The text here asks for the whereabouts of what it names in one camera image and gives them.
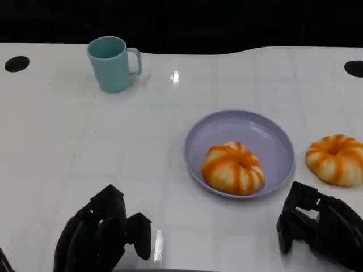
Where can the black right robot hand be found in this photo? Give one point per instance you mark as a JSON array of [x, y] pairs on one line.
[[329, 226]]

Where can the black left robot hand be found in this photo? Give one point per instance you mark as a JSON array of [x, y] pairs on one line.
[[96, 235]]

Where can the orange and white bread roll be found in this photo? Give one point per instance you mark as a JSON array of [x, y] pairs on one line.
[[232, 168], [336, 160]]

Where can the lilac plate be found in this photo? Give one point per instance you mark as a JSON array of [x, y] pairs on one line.
[[249, 130]]

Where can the black table grommet hole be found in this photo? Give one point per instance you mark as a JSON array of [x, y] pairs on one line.
[[355, 68], [17, 63]]

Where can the pale green mug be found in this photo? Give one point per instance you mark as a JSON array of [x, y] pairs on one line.
[[110, 65]]

